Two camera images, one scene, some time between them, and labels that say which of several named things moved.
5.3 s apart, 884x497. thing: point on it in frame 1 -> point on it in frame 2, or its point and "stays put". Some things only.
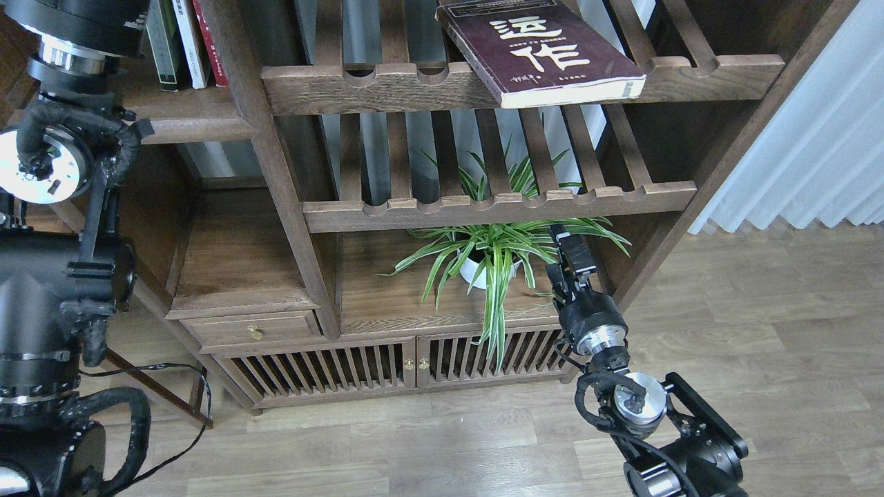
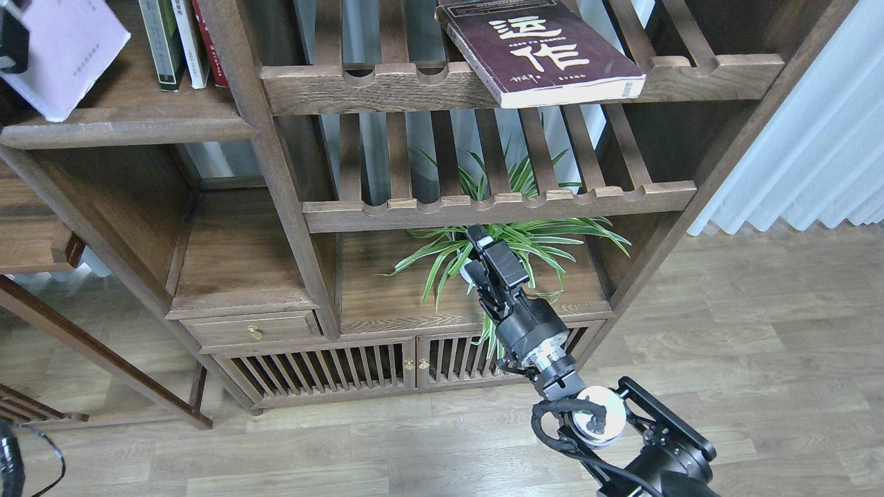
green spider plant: (499, 246) stays put
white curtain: (821, 158) stays put
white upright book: (191, 43) stays put
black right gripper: (588, 317) -> (530, 328)
